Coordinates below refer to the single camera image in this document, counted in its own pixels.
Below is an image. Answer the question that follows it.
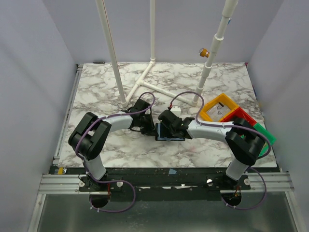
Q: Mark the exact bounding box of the black leather card holder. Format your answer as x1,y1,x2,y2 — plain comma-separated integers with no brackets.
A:
155,123,185,141

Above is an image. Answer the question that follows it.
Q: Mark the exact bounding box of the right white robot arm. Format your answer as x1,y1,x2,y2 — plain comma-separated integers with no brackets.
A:
158,110,265,189

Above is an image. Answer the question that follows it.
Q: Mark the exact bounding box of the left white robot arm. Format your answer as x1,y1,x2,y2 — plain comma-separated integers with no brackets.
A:
68,99,156,191

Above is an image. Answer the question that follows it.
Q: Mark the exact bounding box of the yellow plastic bin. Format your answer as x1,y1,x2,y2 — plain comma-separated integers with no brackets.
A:
199,93,239,122

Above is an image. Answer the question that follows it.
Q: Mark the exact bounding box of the red plastic bin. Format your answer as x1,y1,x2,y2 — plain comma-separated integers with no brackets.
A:
219,107,257,126

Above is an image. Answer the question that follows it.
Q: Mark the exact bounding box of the orange knob on pipe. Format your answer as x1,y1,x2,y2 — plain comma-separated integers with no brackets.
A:
199,48,210,58

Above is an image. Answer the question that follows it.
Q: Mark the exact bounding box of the green plastic bin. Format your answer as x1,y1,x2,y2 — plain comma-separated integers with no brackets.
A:
253,122,277,160

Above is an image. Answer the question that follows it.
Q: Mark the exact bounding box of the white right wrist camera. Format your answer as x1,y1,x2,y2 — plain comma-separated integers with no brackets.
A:
170,106,181,117

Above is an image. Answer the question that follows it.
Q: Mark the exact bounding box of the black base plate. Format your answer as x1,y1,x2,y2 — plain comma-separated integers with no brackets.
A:
49,165,283,203

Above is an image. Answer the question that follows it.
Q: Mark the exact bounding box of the left aluminium side rail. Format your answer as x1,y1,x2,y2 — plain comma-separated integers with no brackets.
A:
52,64,84,166

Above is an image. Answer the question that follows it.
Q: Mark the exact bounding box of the white PVC pipe frame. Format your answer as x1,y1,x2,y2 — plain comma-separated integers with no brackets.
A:
96,0,238,106

